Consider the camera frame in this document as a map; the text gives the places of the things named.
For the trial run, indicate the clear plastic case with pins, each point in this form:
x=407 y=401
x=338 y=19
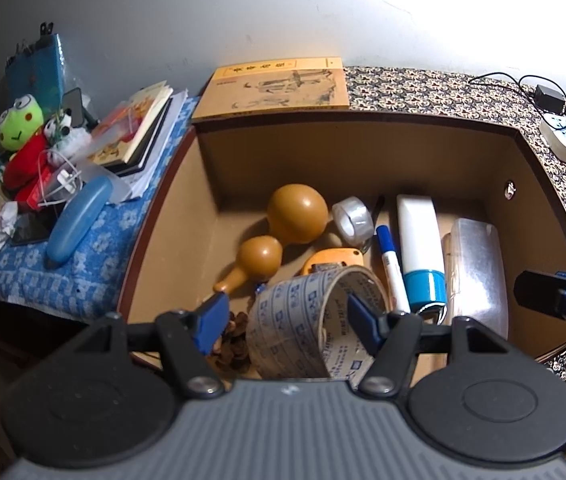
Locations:
x=475 y=280

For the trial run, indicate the large printed tape roll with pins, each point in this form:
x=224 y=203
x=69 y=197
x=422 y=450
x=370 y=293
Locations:
x=298 y=329

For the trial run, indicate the green frog plush toy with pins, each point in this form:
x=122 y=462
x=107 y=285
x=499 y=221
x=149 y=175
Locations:
x=22 y=137

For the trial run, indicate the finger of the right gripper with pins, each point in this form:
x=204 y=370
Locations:
x=553 y=292

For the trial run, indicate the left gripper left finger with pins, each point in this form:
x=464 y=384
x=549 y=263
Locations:
x=186 y=338

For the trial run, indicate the orange tape measure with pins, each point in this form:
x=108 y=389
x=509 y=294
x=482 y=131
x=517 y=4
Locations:
x=331 y=258

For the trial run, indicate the blue glasses case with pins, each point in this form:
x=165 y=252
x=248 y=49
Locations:
x=76 y=221

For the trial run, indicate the white panda plush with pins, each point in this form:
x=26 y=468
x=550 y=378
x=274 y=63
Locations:
x=64 y=140

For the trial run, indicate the white tube blue cap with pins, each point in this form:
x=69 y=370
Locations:
x=422 y=258

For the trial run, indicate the blue whiteboard marker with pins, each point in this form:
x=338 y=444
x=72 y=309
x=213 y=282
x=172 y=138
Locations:
x=391 y=266

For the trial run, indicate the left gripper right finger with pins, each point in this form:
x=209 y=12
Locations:
x=392 y=339

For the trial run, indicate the brown cardboard box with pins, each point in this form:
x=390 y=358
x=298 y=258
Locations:
x=444 y=215

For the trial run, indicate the floral patterned tablecloth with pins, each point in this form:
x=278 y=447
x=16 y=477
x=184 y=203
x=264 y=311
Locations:
x=435 y=92

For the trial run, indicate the black power adapter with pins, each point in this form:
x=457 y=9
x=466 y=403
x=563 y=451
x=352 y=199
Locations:
x=549 y=100

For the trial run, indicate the teal pouch with clips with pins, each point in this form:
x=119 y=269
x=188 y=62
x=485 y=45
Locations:
x=38 y=69

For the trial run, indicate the yellow book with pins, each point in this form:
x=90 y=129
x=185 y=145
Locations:
x=271 y=87

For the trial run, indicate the pine cone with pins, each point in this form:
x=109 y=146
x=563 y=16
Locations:
x=230 y=351

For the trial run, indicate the brown gourd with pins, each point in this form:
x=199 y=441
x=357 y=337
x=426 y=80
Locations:
x=297 y=215

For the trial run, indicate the stack of books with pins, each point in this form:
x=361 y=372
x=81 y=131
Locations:
x=128 y=142

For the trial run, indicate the small clear tape roll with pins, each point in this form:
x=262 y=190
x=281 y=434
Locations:
x=353 y=221

